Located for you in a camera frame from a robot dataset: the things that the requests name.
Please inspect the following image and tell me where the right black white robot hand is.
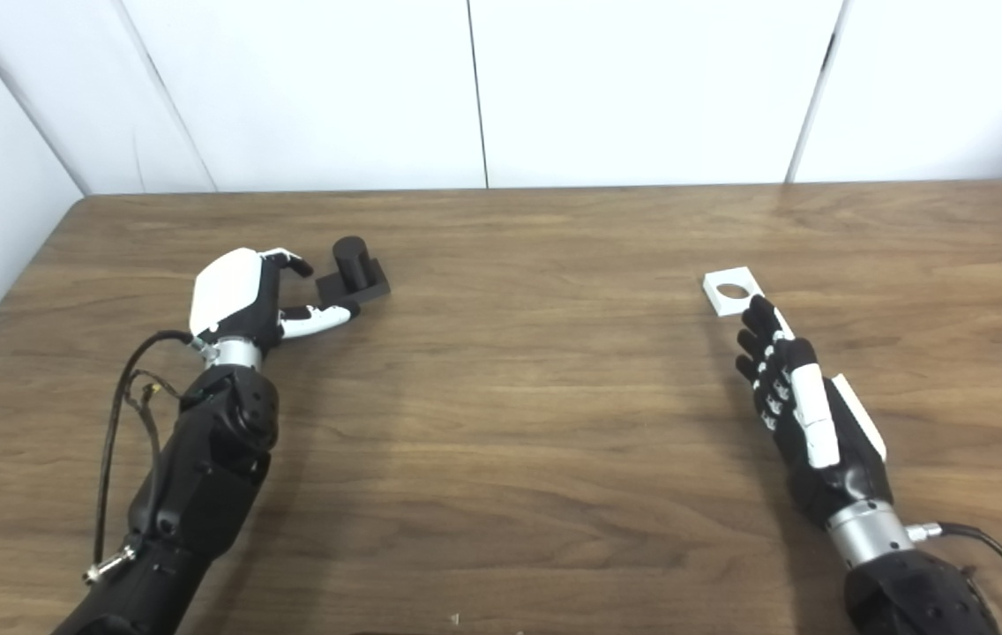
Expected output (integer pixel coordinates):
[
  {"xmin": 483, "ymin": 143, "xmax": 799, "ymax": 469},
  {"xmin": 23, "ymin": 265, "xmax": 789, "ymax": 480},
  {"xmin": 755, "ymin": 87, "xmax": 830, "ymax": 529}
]
[{"xmin": 735, "ymin": 295, "xmax": 894, "ymax": 530}]

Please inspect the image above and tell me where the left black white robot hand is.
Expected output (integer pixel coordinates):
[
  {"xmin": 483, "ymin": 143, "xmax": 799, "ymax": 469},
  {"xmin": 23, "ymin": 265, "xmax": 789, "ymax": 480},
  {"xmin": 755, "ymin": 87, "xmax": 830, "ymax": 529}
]
[{"xmin": 189, "ymin": 248, "xmax": 362, "ymax": 354}]

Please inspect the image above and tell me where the black peg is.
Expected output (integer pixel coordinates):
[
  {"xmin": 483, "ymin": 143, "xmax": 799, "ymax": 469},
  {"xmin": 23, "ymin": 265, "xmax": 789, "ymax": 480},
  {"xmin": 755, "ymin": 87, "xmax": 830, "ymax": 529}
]
[{"xmin": 316, "ymin": 235, "xmax": 392, "ymax": 306}]

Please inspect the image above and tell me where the white square piece with hole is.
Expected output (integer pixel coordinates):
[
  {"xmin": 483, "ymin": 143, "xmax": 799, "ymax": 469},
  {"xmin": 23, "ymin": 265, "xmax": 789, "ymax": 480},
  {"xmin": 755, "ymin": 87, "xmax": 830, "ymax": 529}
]
[{"xmin": 702, "ymin": 266, "xmax": 766, "ymax": 317}]

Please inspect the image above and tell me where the left thin wire yellow plug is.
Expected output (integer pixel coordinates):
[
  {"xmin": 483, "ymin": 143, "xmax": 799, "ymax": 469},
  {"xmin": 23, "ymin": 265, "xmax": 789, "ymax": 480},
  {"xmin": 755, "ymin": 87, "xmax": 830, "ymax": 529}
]
[{"xmin": 117, "ymin": 370, "xmax": 186, "ymax": 530}]

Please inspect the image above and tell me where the left wrist thick black cable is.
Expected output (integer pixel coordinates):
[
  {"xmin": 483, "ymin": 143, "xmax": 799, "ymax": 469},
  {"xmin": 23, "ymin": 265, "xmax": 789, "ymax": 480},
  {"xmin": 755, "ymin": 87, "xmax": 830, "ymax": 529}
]
[{"xmin": 82, "ymin": 330, "xmax": 198, "ymax": 585}]

